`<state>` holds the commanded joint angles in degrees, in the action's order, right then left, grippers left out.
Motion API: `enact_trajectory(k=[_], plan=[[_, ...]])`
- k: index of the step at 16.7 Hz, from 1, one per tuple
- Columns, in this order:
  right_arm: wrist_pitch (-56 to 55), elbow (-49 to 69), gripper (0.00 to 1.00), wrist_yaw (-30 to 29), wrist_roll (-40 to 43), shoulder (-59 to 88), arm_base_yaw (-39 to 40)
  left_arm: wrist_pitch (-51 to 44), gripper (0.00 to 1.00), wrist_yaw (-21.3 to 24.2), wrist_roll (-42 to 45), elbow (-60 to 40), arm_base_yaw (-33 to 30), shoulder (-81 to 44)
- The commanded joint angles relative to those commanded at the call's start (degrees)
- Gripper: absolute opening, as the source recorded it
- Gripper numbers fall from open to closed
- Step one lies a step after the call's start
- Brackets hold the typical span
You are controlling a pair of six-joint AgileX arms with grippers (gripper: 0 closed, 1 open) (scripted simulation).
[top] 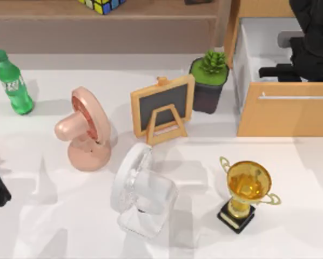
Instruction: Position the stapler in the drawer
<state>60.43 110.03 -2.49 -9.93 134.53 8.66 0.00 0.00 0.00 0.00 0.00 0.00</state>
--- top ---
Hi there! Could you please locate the pale grey rounded box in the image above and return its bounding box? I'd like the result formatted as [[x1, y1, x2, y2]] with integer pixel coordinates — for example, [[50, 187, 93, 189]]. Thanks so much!
[[278, 31, 304, 49]]

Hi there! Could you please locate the pale wooden drawer front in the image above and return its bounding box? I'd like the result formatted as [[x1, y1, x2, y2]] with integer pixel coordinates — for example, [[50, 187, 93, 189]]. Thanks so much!
[[237, 81, 323, 137]]

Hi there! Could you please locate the open drawer with grey inside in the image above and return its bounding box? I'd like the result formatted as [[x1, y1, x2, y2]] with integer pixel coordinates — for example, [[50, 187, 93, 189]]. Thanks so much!
[[233, 17, 323, 114]]

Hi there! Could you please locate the green plant in dark pot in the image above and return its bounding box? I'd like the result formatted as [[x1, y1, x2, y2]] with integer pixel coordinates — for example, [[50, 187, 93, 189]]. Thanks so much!
[[189, 49, 230, 114]]

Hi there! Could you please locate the gold trophy on black base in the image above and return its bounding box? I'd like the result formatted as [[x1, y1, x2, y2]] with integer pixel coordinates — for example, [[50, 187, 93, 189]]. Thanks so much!
[[217, 156, 281, 235]]

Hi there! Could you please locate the wooden framed blackboard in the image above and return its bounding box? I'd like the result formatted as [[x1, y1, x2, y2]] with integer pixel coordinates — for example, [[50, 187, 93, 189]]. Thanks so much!
[[130, 76, 196, 146]]

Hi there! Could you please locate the white desk fan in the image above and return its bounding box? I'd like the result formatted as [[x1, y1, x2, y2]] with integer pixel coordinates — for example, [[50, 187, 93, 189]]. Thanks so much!
[[110, 142, 179, 240]]

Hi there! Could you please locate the multicoloured puzzle cube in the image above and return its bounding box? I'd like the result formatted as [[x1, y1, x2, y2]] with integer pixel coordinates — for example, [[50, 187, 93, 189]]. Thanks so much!
[[78, 0, 127, 16]]

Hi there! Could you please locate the pink desk fan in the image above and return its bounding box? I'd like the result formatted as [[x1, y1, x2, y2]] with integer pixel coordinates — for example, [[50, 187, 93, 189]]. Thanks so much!
[[54, 86, 112, 172]]

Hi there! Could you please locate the wooden open shelf unit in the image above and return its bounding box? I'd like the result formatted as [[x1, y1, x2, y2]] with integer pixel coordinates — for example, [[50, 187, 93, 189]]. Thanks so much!
[[0, 0, 232, 55]]

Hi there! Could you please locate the green bottle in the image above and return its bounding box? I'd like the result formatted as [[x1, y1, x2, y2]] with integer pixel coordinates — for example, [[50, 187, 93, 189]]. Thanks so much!
[[0, 49, 34, 116]]

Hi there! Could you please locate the long metal drawer handle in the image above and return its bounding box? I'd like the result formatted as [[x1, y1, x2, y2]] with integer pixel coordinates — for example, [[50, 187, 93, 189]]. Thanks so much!
[[258, 92, 323, 101]]

